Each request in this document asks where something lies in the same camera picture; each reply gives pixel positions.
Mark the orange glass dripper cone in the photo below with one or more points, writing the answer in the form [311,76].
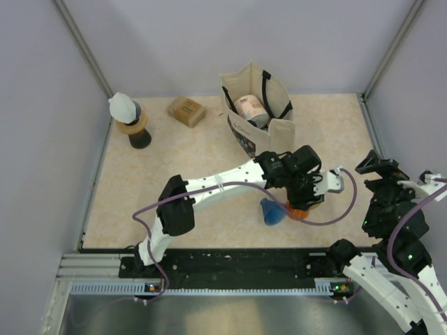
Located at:
[296,214]

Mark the cream tote bag floral print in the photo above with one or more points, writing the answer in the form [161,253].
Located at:
[279,133]

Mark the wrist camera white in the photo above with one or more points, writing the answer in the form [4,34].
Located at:
[427,184]
[329,181]

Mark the white paper coffee filter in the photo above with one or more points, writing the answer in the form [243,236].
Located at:
[122,108]

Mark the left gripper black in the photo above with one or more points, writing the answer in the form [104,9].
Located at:
[303,202]

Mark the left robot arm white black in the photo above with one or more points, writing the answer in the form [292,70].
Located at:
[181,199]

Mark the wooden dripper stand brown collar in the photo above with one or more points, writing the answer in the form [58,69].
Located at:
[139,137]

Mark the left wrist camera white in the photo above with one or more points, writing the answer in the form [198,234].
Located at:
[329,181]

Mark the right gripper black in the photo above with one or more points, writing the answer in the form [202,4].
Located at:
[387,169]

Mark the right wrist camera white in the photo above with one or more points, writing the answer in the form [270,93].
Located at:
[427,184]

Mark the kitchen cleaning pads pack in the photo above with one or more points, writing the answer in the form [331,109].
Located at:
[186,111]

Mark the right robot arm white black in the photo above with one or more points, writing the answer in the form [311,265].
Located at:
[395,217]

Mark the pink patterned paper roll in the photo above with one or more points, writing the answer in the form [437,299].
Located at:
[251,109]

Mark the blue glass dripper cone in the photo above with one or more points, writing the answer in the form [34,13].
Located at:
[137,112]
[272,212]

